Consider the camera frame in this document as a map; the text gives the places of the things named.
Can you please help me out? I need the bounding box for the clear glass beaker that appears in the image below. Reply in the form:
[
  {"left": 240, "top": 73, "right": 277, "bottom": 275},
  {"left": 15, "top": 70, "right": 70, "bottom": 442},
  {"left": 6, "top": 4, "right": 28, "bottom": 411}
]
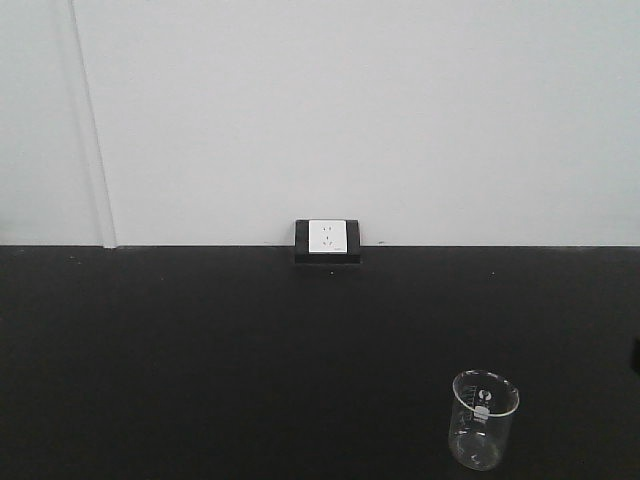
[{"left": 448, "top": 370, "right": 520, "bottom": 471}]

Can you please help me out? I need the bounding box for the black white wall socket box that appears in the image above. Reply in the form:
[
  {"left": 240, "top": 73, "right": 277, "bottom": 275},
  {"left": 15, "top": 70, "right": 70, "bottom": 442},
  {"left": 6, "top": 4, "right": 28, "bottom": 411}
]
[{"left": 294, "top": 219, "right": 361, "bottom": 265}]

